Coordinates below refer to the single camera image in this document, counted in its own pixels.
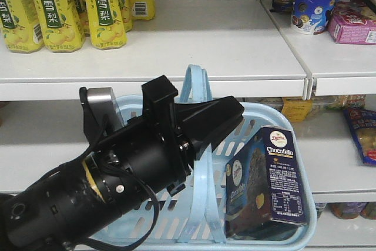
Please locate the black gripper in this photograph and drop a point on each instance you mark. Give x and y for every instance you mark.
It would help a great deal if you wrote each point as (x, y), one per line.
(149, 147)

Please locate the blue Chocofello cookie box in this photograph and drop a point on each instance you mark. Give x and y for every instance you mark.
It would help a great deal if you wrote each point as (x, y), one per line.
(264, 189)

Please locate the light blue plastic basket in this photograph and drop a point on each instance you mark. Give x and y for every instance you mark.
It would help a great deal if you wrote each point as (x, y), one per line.
(194, 219)

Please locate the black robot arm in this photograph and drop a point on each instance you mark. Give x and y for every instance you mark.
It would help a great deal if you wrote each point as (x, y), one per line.
(54, 213)

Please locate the white supermarket shelf unit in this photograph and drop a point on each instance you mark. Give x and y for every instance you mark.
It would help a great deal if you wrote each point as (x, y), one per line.
(247, 50)

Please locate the yellow pear drink bottle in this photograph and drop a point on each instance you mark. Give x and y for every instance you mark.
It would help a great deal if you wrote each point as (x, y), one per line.
(60, 25)
(105, 24)
(20, 26)

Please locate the purple snack box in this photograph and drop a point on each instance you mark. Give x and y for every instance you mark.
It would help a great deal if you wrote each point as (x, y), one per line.
(352, 23)

